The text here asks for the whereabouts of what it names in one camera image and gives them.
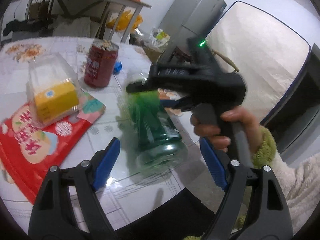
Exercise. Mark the red snack bag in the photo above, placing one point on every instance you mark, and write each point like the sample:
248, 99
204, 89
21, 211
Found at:
27, 152

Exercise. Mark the grey refrigerator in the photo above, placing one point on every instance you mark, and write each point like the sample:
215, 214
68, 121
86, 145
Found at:
187, 19

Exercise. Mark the red milk drink can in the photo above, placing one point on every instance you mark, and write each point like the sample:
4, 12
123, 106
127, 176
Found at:
100, 64

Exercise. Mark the orange plastic bag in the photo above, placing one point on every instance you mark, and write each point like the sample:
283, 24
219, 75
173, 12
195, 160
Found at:
124, 22

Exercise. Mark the wooden chair with dark seat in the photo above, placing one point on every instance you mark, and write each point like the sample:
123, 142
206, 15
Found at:
227, 60

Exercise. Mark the black garment under shelf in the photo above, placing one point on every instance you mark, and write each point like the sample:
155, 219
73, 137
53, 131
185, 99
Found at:
27, 25

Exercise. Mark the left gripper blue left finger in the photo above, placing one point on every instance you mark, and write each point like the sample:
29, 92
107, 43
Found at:
102, 163

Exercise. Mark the grey metal frame shelf table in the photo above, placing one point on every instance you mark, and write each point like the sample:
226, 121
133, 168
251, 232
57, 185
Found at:
86, 5

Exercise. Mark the green plastic bottle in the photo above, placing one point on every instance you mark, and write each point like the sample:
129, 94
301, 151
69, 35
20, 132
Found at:
151, 140

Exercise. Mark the yellow and white medicine box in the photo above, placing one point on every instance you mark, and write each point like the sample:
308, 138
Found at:
52, 103

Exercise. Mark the white plastic bags pile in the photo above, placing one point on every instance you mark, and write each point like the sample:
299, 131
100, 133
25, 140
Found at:
155, 38

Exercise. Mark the small blue object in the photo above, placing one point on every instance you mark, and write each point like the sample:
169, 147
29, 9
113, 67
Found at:
117, 68

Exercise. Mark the person's right hand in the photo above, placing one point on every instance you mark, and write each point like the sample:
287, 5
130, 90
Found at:
213, 133

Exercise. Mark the white padded mattress panel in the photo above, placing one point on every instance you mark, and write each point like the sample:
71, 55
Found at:
268, 53

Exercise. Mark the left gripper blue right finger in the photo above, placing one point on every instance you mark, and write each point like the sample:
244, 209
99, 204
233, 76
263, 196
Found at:
216, 161

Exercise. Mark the floral plastic tablecloth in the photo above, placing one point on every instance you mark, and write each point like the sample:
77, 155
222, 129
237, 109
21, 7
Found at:
127, 196

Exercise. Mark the white fluffy sleeve forearm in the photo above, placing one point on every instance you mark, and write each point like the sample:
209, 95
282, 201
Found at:
300, 185

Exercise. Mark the clear plastic food container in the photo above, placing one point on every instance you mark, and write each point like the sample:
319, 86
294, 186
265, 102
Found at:
44, 72

